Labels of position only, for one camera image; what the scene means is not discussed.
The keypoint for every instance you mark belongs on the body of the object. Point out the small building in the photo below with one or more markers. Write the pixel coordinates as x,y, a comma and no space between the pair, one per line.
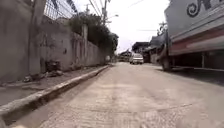
125,56

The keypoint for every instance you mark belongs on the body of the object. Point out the white vehicle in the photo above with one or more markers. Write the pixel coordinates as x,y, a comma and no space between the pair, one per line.
136,58

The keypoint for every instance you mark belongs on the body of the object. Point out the row of buildings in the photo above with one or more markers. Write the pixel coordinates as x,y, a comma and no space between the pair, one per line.
141,46

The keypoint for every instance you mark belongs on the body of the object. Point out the dark green trees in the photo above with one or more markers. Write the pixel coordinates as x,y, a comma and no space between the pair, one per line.
96,33

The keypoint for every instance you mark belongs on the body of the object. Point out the grey concrete road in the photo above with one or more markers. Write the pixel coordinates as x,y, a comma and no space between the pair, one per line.
133,96

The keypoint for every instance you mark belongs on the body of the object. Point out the utility pole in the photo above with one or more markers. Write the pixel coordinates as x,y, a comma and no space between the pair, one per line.
104,13

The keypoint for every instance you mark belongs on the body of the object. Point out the pile of rubble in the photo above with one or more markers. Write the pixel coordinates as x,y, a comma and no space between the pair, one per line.
53,66

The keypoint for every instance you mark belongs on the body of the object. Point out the pale concrete kerb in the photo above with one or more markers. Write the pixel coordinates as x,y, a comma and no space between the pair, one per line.
50,92

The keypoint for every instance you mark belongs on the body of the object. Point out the grey truck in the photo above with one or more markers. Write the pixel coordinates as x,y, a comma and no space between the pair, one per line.
193,26

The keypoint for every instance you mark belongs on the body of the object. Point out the grey concrete sidewalk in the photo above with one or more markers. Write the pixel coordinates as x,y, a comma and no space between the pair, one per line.
20,91

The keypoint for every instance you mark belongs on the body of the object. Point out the grey concrete wall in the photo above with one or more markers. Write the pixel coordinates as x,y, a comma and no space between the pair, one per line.
63,46

